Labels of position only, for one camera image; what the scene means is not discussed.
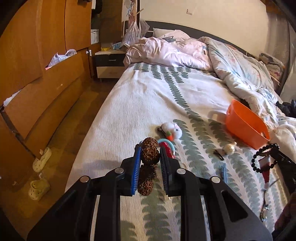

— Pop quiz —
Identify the orange plastic basket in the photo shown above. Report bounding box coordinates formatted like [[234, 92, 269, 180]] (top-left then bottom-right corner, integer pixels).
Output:
[[225, 99, 270, 150]]

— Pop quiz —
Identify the floral duvet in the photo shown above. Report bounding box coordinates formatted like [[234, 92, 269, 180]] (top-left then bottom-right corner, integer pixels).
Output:
[[199, 37, 295, 160]]

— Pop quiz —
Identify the wooden wardrobe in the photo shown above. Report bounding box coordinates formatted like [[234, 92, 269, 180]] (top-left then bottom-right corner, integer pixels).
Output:
[[1, 1, 92, 190]]

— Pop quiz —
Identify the nightstand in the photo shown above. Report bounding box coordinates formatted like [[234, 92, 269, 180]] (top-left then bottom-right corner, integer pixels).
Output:
[[94, 50, 125, 79]]

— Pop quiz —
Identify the brown rudraksha bead bracelet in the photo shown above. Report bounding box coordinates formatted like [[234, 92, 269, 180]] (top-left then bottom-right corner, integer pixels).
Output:
[[137, 136, 161, 196]]

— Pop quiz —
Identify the patterned bedspread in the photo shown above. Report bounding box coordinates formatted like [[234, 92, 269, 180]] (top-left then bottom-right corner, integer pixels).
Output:
[[64, 62, 291, 241]]

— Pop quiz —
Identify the santa hat hair clip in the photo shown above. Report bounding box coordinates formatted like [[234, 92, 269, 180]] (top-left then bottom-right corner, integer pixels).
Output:
[[259, 156, 270, 188]]

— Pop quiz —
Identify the white croc shoe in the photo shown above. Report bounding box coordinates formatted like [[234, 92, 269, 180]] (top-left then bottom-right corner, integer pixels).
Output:
[[33, 147, 52, 173], [28, 178, 50, 201]]

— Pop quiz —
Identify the red berry hair clip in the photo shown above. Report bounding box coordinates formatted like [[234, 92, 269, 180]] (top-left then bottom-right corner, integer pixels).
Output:
[[159, 140, 175, 158]]

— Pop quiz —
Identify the hanging plastic bag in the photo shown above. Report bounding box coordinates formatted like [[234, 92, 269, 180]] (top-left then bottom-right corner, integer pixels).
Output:
[[120, 20, 150, 48]]

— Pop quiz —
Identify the white croc shoe near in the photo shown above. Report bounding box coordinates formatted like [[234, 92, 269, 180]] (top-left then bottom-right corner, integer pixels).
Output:
[[28, 178, 50, 201]]

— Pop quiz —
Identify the white bunny carrot hair clip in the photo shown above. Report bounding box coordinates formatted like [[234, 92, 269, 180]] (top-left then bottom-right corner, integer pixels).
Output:
[[158, 122, 183, 141]]

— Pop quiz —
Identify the pearl hair clip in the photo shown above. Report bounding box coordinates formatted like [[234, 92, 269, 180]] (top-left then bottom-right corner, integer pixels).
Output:
[[213, 142, 237, 161]]

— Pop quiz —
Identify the blue metal hair clip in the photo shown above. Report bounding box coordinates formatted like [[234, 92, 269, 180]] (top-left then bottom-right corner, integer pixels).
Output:
[[221, 163, 228, 184]]

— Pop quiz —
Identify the plastic bag in drawer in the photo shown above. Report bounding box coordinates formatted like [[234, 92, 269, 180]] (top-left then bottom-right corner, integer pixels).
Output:
[[46, 49, 77, 70]]

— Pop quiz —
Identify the white croc shoe far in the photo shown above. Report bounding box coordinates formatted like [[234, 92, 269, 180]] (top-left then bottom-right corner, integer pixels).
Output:
[[33, 147, 52, 173]]

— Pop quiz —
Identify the light blue bracelet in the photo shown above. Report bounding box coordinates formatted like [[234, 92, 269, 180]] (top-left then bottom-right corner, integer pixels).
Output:
[[157, 138, 176, 158]]

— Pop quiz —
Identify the black bead bracelet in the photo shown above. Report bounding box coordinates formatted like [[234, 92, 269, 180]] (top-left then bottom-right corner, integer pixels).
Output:
[[251, 143, 280, 174]]

